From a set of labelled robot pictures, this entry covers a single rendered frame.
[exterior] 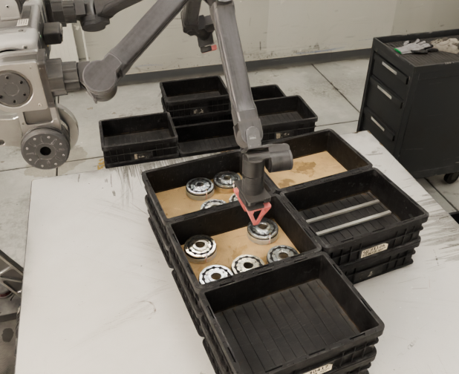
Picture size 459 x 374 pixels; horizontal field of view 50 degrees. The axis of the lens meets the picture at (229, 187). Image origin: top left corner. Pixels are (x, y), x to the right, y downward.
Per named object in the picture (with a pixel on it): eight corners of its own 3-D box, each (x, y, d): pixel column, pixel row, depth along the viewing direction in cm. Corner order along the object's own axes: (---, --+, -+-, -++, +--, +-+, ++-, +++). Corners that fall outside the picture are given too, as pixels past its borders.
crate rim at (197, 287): (197, 296, 133) (196, 290, 132) (165, 228, 155) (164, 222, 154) (323, 255, 146) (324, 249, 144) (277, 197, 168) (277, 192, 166)
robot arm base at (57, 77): (49, 93, 124) (38, 47, 116) (82, 90, 125) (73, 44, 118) (48, 109, 117) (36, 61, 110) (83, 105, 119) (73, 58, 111)
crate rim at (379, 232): (323, 255, 146) (324, 249, 144) (277, 197, 168) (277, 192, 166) (430, 220, 158) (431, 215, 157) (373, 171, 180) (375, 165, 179)
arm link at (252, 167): (240, 148, 125) (246, 160, 121) (265, 145, 127) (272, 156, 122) (239, 171, 129) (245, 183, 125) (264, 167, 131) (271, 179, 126)
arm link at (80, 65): (72, 69, 121) (69, 62, 116) (114, 64, 123) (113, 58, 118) (78, 105, 121) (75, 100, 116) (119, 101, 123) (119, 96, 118)
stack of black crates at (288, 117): (249, 192, 294) (251, 127, 267) (235, 165, 317) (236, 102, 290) (310, 182, 303) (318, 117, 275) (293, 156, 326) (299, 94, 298)
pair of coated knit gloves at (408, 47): (402, 56, 276) (403, 51, 274) (385, 44, 290) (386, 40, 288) (440, 52, 281) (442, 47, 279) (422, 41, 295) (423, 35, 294)
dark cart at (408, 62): (382, 200, 311) (414, 67, 257) (350, 162, 345) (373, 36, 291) (463, 185, 323) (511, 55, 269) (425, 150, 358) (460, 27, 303)
